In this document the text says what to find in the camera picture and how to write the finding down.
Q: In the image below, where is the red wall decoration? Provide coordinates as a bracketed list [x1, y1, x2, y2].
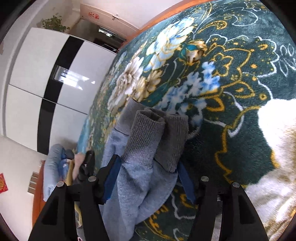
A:
[0, 173, 8, 193]

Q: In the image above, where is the white and black wardrobe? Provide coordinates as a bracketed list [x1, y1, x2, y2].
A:
[4, 28, 115, 154]

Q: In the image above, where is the beige pink knit garment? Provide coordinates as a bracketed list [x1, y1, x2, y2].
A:
[72, 153, 85, 180]

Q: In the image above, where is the pink room door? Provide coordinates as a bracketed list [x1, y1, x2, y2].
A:
[80, 4, 138, 38]

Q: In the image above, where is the grey-blue knit sweater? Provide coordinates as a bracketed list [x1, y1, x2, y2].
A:
[100, 99, 189, 240]

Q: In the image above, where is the dark navy garment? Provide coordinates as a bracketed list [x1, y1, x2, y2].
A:
[61, 149, 74, 160]

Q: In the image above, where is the mustard yellow fuzzy garment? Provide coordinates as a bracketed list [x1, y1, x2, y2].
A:
[65, 160, 75, 186]

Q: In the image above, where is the folded floral patterned bedding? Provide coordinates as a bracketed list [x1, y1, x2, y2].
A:
[58, 159, 69, 181]

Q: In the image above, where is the orange wooden bed frame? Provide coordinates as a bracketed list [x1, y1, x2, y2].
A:
[32, 0, 208, 226]

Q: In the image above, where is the teal floral bed blanket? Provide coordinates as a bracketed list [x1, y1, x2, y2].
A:
[77, 1, 295, 240]

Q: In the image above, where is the folded light blue quilt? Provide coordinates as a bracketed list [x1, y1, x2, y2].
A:
[43, 144, 65, 202]

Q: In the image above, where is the green potted plant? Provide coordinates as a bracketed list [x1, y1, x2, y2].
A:
[41, 15, 70, 33]

